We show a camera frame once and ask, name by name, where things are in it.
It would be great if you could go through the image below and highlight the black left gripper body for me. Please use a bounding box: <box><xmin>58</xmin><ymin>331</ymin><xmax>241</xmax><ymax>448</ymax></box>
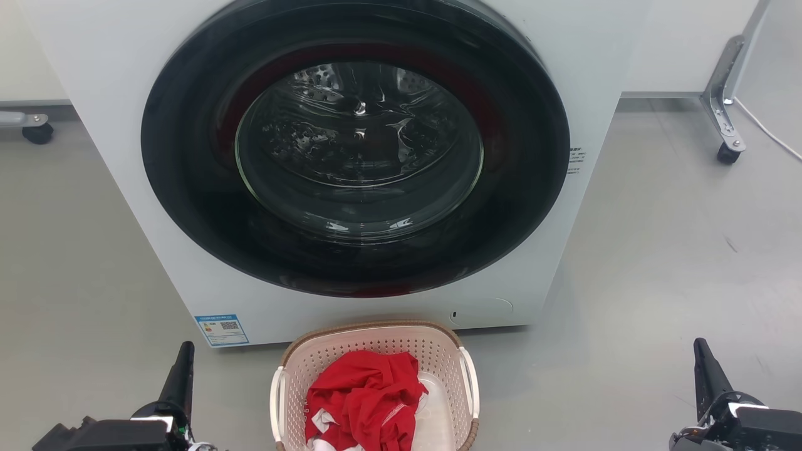
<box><xmin>31</xmin><ymin>401</ymin><xmax>214</xmax><ymax>451</ymax></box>

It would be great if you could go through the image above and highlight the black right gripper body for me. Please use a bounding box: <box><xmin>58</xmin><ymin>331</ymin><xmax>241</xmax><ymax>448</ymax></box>
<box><xmin>669</xmin><ymin>391</ymin><xmax>802</xmax><ymax>451</ymax></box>

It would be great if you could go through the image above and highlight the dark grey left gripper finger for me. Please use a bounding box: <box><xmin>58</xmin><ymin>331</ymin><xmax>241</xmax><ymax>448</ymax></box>
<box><xmin>158</xmin><ymin>341</ymin><xmax>195</xmax><ymax>419</ymax></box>

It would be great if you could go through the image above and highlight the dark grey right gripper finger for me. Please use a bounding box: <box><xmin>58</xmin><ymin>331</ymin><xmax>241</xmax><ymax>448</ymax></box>
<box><xmin>694</xmin><ymin>338</ymin><xmax>733</xmax><ymax>422</ymax></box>

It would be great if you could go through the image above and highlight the beige perforated plastic laundry basket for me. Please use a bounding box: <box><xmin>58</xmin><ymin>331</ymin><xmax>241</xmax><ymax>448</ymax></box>
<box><xmin>269</xmin><ymin>321</ymin><xmax>481</xmax><ymax>451</ymax></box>

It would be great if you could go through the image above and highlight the blue energy label sticker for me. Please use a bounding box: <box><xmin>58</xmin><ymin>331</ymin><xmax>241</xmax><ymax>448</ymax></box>
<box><xmin>194</xmin><ymin>314</ymin><xmax>250</xmax><ymax>348</ymax></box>

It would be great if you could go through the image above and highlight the red garment with white trim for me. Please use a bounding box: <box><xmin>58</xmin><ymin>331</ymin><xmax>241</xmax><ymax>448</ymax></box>
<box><xmin>305</xmin><ymin>350</ymin><xmax>429</xmax><ymax>451</ymax></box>

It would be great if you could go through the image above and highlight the black round washing machine door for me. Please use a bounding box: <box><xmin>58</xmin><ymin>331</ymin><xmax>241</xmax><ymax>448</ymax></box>
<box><xmin>140</xmin><ymin>0</ymin><xmax>571</xmax><ymax>298</ymax></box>

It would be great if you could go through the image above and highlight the round white filter cover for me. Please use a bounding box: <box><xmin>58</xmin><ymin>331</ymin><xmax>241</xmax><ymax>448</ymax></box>
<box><xmin>448</xmin><ymin>297</ymin><xmax>515</xmax><ymax>327</ymax></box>

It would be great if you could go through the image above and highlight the white washing machine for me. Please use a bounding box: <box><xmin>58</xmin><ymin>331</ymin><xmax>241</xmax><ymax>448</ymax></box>
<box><xmin>19</xmin><ymin>0</ymin><xmax>652</xmax><ymax>348</ymax></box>

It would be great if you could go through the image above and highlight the white cable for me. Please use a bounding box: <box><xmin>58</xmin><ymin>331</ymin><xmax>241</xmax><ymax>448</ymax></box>
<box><xmin>733</xmin><ymin>96</ymin><xmax>802</xmax><ymax>162</ymax></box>

